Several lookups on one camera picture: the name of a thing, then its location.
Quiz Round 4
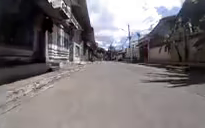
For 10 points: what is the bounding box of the utility pole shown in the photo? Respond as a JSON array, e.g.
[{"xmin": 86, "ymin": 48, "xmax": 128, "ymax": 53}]
[{"xmin": 126, "ymin": 23, "xmax": 133, "ymax": 63}]

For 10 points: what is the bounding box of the grey concrete road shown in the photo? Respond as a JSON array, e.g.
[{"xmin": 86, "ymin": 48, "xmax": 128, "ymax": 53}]
[{"xmin": 0, "ymin": 61, "xmax": 205, "ymax": 128}]

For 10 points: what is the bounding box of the dark building with balconies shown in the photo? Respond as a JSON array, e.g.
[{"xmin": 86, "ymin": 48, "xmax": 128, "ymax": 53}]
[{"xmin": 0, "ymin": 0, "xmax": 98, "ymax": 88}]

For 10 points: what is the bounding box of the grey concrete sidewalk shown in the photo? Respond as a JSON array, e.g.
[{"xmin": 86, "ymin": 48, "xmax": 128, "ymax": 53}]
[{"xmin": 0, "ymin": 61, "xmax": 91, "ymax": 118}]

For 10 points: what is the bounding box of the bare leaning tree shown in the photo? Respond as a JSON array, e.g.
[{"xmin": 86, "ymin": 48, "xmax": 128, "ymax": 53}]
[{"xmin": 159, "ymin": 0, "xmax": 205, "ymax": 64}]

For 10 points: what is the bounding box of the pink wall building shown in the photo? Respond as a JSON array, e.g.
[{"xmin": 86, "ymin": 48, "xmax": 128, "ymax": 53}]
[{"xmin": 138, "ymin": 9, "xmax": 205, "ymax": 65}]

